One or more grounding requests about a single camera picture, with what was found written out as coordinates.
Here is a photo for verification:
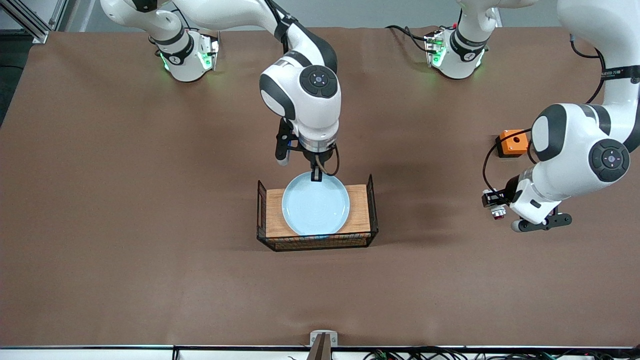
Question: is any light blue round plate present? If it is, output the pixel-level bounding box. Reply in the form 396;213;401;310
281;171;351;236

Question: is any brown table cover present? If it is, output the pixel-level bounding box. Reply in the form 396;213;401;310
0;26;640;348

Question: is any orange button enclosure box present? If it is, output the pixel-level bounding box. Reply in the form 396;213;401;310
496;129;530;159

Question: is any black wire basket wooden base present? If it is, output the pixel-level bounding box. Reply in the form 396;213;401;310
256;174;379;252

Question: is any black cable bundle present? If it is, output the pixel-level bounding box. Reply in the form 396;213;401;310
362;346;640;360

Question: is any grey metal bracket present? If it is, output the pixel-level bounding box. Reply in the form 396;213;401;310
310;330;339;348

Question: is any brown camera post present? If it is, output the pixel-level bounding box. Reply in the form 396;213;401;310
306;333;334;360

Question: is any white table edge rail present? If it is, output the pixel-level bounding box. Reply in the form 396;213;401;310
0;345;640;360

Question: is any aluminium frame profile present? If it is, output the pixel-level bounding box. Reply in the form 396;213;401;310
0;0;51;44

